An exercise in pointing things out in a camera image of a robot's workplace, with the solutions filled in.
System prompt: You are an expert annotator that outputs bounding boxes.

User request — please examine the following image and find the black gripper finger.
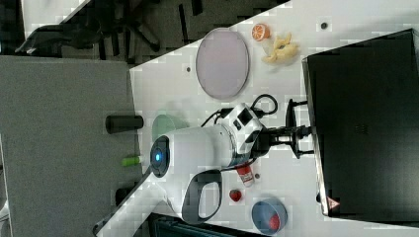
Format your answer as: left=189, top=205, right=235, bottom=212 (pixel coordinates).
left=286, top=99, right=307, bottom=127
left=291, top=141, right=314, bottom=159

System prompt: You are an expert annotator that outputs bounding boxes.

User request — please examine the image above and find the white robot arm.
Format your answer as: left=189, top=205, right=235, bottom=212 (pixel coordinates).
left=94, top=102, right=312, bottom=237

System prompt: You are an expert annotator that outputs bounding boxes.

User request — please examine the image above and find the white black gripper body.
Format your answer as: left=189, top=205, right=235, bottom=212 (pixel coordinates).
left=220, top=103, right=278, bottom=165

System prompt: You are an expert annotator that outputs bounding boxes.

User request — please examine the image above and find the green bottle toy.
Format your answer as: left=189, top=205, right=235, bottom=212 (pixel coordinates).
left=122, top=156, right=144, bottom=167

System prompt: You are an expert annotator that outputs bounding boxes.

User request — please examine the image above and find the green cup with handle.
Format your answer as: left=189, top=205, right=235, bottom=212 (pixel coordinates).
left=152, top=115, right=189, bottom=141

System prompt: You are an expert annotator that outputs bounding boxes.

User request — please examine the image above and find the purple round plate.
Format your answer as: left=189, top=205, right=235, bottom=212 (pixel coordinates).
left=196, top=28, right=249, bottom=100

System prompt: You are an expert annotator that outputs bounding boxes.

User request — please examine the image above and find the red ketchup bottle toy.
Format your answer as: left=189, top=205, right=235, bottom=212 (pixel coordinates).
left=236, top=165, right=254, bottom=187

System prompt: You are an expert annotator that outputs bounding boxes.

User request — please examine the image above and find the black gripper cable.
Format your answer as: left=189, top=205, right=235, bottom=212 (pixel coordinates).
left=201, top=93, right=279, bottom=127

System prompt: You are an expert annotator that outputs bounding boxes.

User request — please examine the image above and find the peeled banana toy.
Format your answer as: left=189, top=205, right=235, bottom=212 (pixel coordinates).
left=262, top=33, right=298, bottom=64

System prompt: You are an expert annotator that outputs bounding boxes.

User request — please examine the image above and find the silver black toaster oven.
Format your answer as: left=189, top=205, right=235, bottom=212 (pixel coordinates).
left=302, top=29, right=419, bottom=227

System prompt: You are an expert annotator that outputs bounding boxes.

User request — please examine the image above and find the black office chair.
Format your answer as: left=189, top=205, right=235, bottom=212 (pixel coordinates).
left=15, top=0, right=161, bottom=63

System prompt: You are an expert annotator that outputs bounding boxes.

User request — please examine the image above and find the red fruit in bowl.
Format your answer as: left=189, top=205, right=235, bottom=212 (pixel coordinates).
left=269, top=214, right=281, bottom=231

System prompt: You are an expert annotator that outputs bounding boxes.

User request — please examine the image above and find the red strawberry toy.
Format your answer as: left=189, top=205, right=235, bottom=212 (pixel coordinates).
left=229, top=189, right=242, bottom=202

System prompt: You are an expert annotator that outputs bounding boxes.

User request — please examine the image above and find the orange slice toy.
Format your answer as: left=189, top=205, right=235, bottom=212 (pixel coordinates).
left=252, top=24, right=270, bottom=41

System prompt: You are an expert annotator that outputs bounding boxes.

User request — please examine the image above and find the black cylinder upper post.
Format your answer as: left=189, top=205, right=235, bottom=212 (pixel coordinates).
left=105, top=115, right=144, bottom=134

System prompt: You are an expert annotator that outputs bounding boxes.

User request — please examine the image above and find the blue bowl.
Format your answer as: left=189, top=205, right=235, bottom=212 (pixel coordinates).
left=251, top=197, right=288, bottom=235

